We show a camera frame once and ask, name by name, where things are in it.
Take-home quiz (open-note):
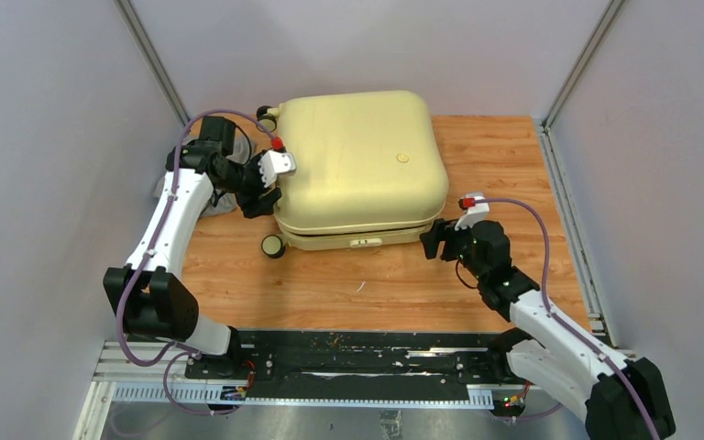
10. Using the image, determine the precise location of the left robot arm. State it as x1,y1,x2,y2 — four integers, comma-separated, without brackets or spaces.
103,109,296,379

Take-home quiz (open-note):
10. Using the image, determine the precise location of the cream suitcase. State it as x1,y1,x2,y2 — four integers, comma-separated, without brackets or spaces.
257,90,449,259

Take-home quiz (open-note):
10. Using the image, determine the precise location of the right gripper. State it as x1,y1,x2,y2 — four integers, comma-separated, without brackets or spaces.
420,214,488,281

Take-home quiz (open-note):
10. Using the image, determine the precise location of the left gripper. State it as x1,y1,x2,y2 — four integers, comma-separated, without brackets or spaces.
217,150,282,218

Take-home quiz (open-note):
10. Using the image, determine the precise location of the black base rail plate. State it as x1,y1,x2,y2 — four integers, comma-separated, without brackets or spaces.
184,330,524,403

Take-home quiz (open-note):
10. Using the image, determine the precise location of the grey crumpled cloth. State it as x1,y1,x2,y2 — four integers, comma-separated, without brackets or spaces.
152,125,257,224

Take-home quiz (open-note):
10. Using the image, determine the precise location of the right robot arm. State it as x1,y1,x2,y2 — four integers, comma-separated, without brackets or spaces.
420,219,677,439

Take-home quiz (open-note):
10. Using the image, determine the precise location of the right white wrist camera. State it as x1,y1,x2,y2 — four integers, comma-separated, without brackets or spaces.
454,192,490,231

